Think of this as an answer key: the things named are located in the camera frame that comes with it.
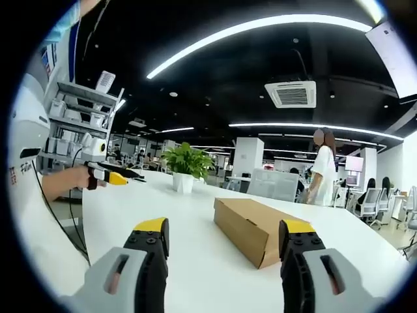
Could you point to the white chest-worn device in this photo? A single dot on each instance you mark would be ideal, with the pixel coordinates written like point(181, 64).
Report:
point(27, 130)

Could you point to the white hanging ceiling panel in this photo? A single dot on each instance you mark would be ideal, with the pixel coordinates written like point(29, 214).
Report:
point(394, 58)

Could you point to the person's left hand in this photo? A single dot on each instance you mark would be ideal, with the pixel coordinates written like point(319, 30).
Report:
point(81, 177)

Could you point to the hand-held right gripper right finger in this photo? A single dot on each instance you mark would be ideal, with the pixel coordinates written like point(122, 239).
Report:
point(329, 280)

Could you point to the white square pillar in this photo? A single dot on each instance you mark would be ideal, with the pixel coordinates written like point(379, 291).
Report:
point(249, 158)

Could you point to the pink computer monitor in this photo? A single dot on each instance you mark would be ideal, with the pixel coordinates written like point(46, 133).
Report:
point(354, 163)

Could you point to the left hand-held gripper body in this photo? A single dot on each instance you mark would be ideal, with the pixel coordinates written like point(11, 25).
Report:
point(96, 148)

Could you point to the person's blue face mask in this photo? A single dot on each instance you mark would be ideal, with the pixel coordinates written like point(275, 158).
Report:
point(60, 23)

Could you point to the person's white shirt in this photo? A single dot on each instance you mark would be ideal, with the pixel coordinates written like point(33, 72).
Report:
point(55, 247)

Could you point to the white mesh office chair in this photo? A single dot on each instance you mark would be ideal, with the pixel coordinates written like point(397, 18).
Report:
point(273, 184)

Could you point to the brown cardboard shoe box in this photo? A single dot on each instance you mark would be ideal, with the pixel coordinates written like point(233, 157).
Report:
point(247, 221)

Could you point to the curved ceiling light strip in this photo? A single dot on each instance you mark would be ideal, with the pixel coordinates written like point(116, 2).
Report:
point(247, 32)

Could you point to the green potted plant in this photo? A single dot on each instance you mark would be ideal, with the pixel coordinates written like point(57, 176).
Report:
point(185, 163)

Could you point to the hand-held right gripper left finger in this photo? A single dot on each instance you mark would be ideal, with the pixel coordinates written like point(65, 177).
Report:
point(110, 277)

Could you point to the grey metal storage shelf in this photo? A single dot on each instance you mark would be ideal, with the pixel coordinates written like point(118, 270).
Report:
point(81, 114)

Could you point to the white ceiling air conditioner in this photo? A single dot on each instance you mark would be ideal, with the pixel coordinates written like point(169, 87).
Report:
point(290, 94)

